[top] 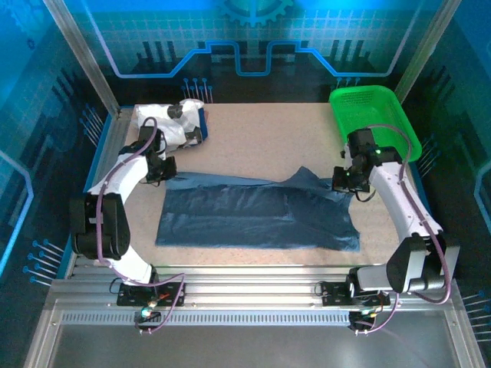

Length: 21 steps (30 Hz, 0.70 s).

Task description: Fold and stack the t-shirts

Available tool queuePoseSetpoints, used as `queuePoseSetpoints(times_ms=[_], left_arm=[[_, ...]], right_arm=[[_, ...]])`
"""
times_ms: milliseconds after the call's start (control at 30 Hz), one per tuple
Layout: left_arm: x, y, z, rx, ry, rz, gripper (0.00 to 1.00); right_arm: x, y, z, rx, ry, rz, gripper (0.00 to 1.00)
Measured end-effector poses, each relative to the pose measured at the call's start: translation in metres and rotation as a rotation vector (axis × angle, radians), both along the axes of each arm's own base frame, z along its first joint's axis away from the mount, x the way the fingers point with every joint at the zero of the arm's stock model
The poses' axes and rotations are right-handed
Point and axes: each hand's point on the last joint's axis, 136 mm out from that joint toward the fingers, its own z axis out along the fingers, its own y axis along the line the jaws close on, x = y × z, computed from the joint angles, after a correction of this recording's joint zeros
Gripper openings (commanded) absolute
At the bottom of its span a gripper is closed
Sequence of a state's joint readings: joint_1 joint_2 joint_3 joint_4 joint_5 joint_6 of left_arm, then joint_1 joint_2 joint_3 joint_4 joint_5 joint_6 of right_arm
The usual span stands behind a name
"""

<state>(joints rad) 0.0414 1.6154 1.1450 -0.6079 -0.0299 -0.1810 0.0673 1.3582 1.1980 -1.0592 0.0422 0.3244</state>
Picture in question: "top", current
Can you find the small lit controller board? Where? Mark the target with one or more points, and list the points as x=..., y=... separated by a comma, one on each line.
x=363, y=315
x=147, y=314

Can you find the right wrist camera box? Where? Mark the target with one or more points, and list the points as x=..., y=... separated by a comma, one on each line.
x=348, y=155

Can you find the aluminium frame rail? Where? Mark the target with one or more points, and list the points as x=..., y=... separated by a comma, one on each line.
x=249, y=291

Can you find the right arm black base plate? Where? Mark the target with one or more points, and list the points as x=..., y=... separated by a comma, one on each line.
x=335, y=295

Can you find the white printed t-shirt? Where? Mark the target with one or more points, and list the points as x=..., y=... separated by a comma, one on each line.
x=176, y=130

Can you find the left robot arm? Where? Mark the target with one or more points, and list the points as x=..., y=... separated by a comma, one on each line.
x=122, y=176

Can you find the green plastic basket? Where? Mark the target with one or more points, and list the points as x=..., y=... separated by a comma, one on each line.
x=368, y=107

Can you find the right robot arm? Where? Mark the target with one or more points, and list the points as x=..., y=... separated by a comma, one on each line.
x=387, y=195

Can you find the blue t-shirt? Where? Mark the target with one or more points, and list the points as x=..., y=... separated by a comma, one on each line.
x=249, y=214

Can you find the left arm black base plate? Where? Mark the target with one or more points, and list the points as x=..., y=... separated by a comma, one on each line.
x=130, y=297

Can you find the aluminium frame post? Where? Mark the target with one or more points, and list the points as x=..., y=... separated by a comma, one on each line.
x=426, y=50
x=82, y=57

